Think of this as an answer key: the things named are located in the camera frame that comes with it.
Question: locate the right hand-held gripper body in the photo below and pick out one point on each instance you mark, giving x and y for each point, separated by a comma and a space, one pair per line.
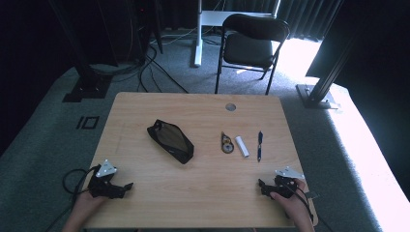
285, 188

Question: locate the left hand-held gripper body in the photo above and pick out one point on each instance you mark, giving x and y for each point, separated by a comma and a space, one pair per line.
100, 187

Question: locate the dark correction tape dispenser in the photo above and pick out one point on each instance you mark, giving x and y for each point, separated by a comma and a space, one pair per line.
227, 144

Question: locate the black mesh pencil case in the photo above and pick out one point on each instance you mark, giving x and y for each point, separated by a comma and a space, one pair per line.
170, 141

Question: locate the person's right hand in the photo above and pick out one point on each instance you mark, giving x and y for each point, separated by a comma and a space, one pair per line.
293, 204

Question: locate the person's left hand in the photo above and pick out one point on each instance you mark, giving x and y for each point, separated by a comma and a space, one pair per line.
88, 201

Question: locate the grey tape piece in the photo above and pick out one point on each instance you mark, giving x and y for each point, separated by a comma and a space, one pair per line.
311, 194

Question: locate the grey table grommet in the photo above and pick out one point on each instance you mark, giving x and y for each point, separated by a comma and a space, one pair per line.
230, 107

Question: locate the black metal stand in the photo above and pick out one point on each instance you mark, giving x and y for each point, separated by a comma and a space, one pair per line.
317, 93
88, 85

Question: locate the black folding chair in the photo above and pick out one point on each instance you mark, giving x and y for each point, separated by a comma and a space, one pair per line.
248, 48

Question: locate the dark equipment rack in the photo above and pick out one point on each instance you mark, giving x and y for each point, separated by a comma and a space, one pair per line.
145, 32

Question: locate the dark curtain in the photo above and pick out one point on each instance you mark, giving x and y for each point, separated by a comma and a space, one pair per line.
299, 19

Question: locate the white desk frame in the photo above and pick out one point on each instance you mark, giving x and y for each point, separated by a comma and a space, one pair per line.
198, 38

